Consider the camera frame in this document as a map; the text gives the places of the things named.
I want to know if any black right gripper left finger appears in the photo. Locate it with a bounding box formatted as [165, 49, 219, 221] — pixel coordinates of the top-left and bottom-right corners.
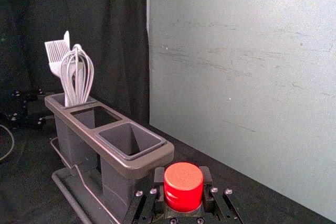
[122, 166, 169, 224]

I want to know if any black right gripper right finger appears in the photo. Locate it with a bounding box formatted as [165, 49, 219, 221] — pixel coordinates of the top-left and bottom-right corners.
[199, 166, 245, 224]

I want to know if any bottle with red cap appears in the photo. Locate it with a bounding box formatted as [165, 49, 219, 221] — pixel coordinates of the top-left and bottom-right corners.
[163, 162, 205, 214]

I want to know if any grey three-compartment utensil rack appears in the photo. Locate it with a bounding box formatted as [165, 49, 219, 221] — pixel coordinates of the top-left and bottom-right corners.
[44, 92, 175, 224]

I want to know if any black table cloth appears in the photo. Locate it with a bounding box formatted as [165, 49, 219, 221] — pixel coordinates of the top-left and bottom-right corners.
[0, 123, 336, 224]

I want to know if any white silicone basting brush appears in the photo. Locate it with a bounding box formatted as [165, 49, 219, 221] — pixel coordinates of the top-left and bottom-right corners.
[44, 39, 71, 78]

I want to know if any white spatula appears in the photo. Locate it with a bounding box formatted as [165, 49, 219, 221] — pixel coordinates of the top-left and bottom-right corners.
[63, 30, 71, 51]

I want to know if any black curtain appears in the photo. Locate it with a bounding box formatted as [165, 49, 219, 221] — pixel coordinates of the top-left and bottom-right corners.
[0, 0, 151, 132]

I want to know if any white wire whisk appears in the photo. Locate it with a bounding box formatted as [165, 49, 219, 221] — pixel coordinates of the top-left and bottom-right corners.
[59, 44, 95, 107]

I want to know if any thin dark cable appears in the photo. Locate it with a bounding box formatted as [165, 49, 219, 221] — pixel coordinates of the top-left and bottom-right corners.
[0, 123, 15, 163]

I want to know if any black bolted metal frame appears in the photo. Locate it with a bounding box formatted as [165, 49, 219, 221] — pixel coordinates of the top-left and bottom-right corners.
[0, 88, 55, 130]

